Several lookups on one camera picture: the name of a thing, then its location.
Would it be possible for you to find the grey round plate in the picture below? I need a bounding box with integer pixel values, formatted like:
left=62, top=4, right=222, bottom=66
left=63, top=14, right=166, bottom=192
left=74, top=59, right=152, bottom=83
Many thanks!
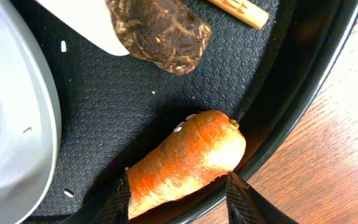
left=0, top=1, right=62, bottom=223

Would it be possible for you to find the wooden chopstick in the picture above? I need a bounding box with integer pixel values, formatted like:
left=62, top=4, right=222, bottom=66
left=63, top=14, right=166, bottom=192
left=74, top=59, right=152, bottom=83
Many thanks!
left=208, top=0, right=269, bottom=29

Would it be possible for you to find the dark brown food lump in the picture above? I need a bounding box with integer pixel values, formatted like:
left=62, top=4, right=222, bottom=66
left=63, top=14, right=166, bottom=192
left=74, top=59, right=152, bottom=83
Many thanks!
left=106, top=0, right=212, bottom=75

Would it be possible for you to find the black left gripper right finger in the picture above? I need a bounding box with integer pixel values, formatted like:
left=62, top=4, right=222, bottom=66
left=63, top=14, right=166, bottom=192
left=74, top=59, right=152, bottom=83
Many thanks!
left=226, top=172, right=297, bottom=224

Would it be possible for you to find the white plastic fork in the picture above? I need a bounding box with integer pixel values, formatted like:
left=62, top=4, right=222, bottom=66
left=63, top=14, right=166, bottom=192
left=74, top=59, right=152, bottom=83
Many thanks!
left=37, top=0, right=129, bottom=56

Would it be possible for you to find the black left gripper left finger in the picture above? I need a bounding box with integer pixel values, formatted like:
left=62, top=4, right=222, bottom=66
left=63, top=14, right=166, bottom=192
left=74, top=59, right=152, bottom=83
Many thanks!
left=60, top=174, right=132, bottom=224

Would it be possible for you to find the orange carrot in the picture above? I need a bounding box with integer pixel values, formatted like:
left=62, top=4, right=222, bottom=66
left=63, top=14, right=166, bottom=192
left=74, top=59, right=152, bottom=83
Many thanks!
left=126, top=110, right=246, bottom=219

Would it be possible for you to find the round black tray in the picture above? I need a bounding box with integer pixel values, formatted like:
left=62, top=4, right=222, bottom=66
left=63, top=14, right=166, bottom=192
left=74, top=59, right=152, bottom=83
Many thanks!
left=13, top=0, right=358, bottom=223

